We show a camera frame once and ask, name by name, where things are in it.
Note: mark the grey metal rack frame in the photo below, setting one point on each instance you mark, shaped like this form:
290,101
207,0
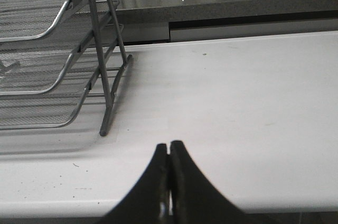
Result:
109,92

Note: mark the grey stone counter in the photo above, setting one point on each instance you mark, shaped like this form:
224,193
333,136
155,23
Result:
157,21

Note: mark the middle mesh tray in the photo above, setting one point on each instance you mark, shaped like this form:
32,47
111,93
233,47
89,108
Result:
55,48

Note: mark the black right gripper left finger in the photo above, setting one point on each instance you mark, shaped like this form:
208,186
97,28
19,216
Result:
147,201

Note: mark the bottom mesh tray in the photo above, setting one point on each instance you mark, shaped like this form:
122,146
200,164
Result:
39,110

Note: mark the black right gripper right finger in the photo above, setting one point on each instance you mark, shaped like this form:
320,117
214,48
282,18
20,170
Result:
195,199

